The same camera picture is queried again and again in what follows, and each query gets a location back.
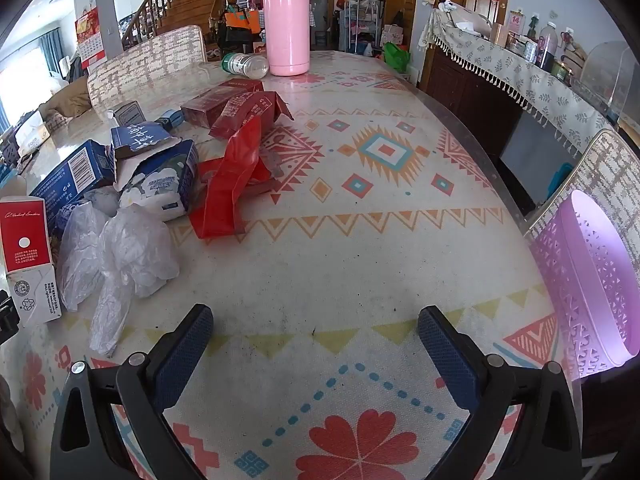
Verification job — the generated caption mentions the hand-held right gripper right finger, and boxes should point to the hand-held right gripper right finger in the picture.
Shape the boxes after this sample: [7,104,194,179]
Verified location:
[417,305,583,480]

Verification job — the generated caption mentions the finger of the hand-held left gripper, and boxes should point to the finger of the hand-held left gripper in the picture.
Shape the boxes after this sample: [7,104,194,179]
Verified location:
[0,290,21,346]

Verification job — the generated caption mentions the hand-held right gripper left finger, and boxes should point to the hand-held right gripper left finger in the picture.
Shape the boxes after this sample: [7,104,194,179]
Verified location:
[49,304,215,480]

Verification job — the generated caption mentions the purple plastic basket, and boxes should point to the purple plastic basket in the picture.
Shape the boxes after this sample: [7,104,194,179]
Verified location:
[530,190,640,380]

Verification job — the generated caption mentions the dark blue packet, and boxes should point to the dark blue packet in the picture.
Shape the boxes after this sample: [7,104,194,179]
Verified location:
[111,120,173,161]

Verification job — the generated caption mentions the dark red carton box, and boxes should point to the dark red carton box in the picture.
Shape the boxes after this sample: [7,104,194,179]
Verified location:
[180,80,264,129]

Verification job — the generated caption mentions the red and white carton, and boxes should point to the red and white carton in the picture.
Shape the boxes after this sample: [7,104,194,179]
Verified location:
[0,197,64,329]

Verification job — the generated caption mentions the white plastic bag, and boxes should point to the white plastic bag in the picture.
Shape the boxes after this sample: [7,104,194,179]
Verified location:
[56,187,181,357]

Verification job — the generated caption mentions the red plastic wrapper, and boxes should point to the red plastic wrapper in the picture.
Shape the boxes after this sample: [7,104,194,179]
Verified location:
[189,120,275,240]

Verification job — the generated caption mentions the torn blue cardboard box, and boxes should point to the torn blue cardboard box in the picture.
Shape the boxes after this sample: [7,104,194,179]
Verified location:
[120,140,199,222]

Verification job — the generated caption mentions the small grey box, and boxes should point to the small grey box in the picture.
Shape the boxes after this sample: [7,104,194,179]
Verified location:
[111,101,147,127]

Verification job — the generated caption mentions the torn red carton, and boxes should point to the torn red carton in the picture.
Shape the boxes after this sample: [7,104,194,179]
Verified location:
[209,91,296,141]

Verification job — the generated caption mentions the dark wooden sideboard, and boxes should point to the dark wooden sideboard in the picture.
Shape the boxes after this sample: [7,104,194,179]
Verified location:
[420,47,531,216]

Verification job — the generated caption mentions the leaf print tasselled cloth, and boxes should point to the leaf print tasselled cloth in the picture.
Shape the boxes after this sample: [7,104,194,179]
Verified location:
[417,10,616,153]

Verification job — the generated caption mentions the small glass jar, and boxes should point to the small glass jar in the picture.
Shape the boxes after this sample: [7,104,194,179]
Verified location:
[221,52,271,79]

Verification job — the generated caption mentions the green bag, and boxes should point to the green bag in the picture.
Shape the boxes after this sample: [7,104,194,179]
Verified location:
[382,42,411,74]

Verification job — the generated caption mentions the mesh food cover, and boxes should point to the mesh food cover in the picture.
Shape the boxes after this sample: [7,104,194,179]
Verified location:
[580,42,635,117]

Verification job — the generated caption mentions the dark liquid bottle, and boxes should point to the dark liquid bottle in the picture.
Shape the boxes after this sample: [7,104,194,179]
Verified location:
[540,22,559,73]

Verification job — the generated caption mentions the orange bag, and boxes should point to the orange bag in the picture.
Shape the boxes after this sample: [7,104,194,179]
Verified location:
[225,10,262,34]

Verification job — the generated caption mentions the metal storage rack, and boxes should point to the metal storage rack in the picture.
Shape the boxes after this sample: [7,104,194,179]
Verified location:
[342,0,383,56]

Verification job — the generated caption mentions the pink thermos flask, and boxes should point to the pink thermos flask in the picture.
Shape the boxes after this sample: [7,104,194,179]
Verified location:
[263,0,311,77]

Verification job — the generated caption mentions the wooden staircase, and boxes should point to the wooden staircase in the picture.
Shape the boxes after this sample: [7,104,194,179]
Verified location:
[120,0,271,56]

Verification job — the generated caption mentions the red wall calendar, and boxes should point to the red wall calendar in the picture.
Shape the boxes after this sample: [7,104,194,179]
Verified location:
[75,7,107,69]

